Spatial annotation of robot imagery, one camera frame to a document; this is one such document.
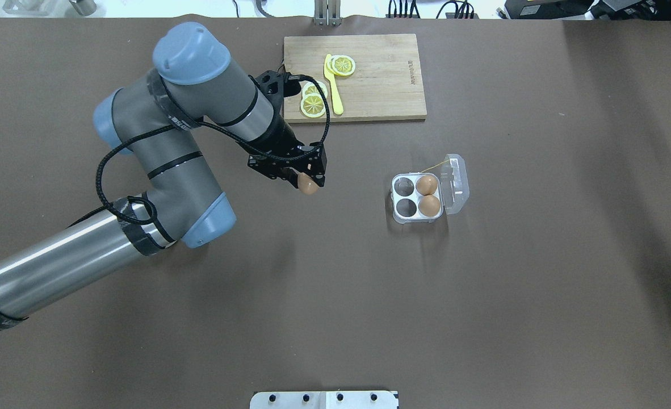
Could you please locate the lemon slice near knife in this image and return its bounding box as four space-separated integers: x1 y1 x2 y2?
300 93 327 118

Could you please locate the yellow plastic knife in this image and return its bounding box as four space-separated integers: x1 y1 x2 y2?
323 53 344 115

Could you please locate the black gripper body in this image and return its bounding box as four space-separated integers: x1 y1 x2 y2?
247 69 328 185

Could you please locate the clear plastic egg box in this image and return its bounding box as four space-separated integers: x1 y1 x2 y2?
389 153 471 224

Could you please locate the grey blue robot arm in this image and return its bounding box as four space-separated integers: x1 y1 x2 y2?
0 22 327 332

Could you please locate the brown egg from bowl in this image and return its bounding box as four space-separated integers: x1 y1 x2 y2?
296 173 320 196

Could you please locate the lemon slice top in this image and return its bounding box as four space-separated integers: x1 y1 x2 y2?
326 55 356 77

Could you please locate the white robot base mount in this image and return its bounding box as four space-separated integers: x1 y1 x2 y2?
249 390 400 408

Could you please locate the wooden cutting board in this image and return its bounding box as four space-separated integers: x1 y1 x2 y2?
284 34 428 123

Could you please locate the brown egg in box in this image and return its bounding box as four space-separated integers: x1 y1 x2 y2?
416 173 439 196
418 195 442 218

